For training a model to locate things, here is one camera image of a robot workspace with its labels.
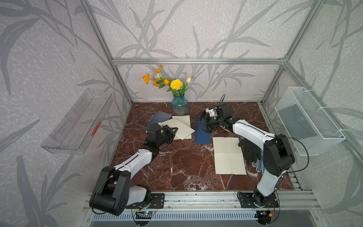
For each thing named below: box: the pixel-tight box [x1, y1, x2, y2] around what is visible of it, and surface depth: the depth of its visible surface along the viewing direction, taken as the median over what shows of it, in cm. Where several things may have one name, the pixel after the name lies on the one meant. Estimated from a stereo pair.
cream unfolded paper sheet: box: [212, 137, 247, 175], surface depth 91 cm
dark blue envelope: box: [194, 118, 211, 145], surface depth 99 cm
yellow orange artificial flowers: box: [142, 64, 192, 96], surface depth 98 cm
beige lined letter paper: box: [157, 114, 196, 140], surface depth 90 cm
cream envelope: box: [172, 114, 192, 140], surface depth 90 cm
